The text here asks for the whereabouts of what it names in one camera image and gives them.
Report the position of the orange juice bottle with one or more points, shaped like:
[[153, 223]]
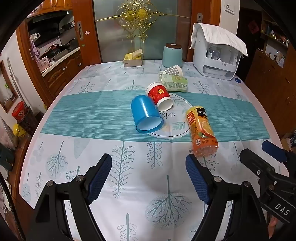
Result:
[[201, 129]]

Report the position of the purple hanging cloth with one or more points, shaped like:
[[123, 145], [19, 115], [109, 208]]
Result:
[[34, 49]]

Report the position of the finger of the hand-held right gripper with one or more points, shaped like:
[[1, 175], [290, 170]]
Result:
[[274, 149], [254, 162]]

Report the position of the blue plastic cup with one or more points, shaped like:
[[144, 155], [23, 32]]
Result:
[[143, 109]]

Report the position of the yellow toy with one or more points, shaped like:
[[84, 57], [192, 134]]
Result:
[[18, 130]]

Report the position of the wooden window frame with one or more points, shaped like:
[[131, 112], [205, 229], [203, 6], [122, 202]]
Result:
[[7, 90]]

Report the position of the green paper cup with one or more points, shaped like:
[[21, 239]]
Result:
[[173, 82]]

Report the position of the person's right hand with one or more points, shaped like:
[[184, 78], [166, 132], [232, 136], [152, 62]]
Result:
[[272, 223]]

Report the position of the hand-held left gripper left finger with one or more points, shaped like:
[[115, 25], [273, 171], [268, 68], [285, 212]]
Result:
[[99, 178]]

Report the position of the yellow tissue box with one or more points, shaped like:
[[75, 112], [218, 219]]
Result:
[[131, 61]]

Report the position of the white water dispenser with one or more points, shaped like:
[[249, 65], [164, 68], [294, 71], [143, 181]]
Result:
[[201, 60]]

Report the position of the white cloth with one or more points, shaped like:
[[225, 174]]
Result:
[[222, 37]]

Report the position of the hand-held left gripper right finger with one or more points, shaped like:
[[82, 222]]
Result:
[[196, 178]]

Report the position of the tree print tablecloth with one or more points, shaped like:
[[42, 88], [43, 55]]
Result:
[[138, 162]]

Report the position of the red paper cup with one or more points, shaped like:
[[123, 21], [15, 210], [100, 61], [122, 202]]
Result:
[[158, 93]]

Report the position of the red wall decoration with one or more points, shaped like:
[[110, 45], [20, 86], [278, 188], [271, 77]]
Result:
[[253, 26]]

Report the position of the teal canister with brown lid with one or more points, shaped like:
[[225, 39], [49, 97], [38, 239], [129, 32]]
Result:
[[171, 56]]

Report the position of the black frying pan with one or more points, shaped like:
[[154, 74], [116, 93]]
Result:
[[66, 45]]

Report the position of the frosted glass door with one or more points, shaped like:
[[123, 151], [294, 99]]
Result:
[[111, 41]]

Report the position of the red plastic tub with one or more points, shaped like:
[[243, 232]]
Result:
[[18, 111]]

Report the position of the wooden kitchen cabinet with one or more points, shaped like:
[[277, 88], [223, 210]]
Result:
[[62, 71]]

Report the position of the checkered paper cup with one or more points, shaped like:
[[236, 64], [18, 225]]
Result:
[[173, 70]]

